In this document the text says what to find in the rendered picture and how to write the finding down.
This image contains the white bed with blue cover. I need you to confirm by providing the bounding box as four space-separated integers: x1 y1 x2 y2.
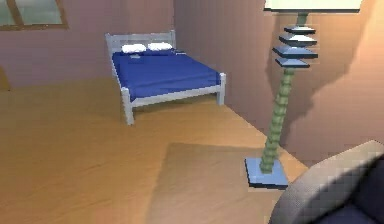
105 29 227 126

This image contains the white pillow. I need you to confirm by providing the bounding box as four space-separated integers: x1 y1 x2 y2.
121 43 148 55
147 41 174 52

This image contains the green floor lamp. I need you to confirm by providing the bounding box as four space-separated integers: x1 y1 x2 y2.
244 0 363 190

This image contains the grey armchair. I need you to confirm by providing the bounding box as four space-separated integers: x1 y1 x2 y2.
268 139 384 224

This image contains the brown framed window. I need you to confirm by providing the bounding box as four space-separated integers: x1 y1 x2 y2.
0 0 70 32

